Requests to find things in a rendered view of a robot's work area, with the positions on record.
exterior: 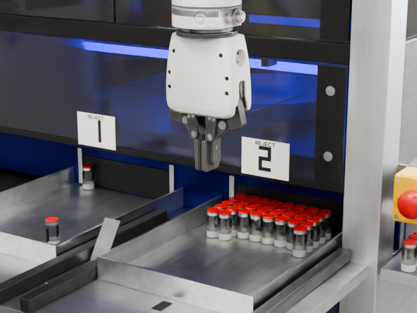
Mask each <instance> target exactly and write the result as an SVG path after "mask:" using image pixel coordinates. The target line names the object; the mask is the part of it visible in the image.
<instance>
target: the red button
mask: <svg viewBox="0 0 417 313"><path fill-rule="evenodd" d="M397 207H398V210H399V212H400V214H401V215H402V216H403V217H405V218H407V219H411V220H413V219H417V191H415V190H409V191H407V192H405V193H403V194H402V195H401V196H400V197H399V198H398V202H397Z"/></svg>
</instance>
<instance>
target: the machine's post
mask: <svg viewBox="0 0 417 313"><path fill-rule="evenodd" d="M407 7H408V0H352V19H351V47H350V63H349V92H348V107H347V136H346V165H345V180H344V209H343V238H342V248H347V249H350V250H351V256H350V261H351V262H355V263H360V264H363V265H367V266H368V275H367V278H366V279H365V280H363V282H361V283H360V284H359V285H358V286H356V287H355V288H354V289H353V290H352V291H351V292H350V293H348V294H347V295H346V296H345V297H343V298H342V299H341V300H340V301H339V313H390V293H391V283H390V282H387V281H382V280H380V274H381V268H382V267H383V266H385V265H386V264H387V263H388V262H389V261H390V260H391V259H392V258H393V241H394V230H395V221H394V220H393V219H392V211H393V189H394V178H395V175H396V174H397V173H398V156H399V144H400V124H401V103H402V92H403V71H404V60H405V39H406V18H407Z"/></svg>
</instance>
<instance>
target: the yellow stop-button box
mask: <svg viewBox="0 0 417 313"><path fill-rule="evenodd" d="M409 190H415V191H417V164H416V163H411V164H409V165H408V166H407V167H406V168H404V169H403V170H401V171H400V172H398V173H397V174H396V175H395V178H394V189H393V211H392V219H393V220H394V221H398V222H404V223H408V224H415V225H417V219H413V220H411V219H407V218H405V217H403V216H402V215H401V214H400V212H399V210H398V207H397V202H398V198H399V197H400V196H401V195H402V194H403V193H405V192H407V191H409Z"/></svg>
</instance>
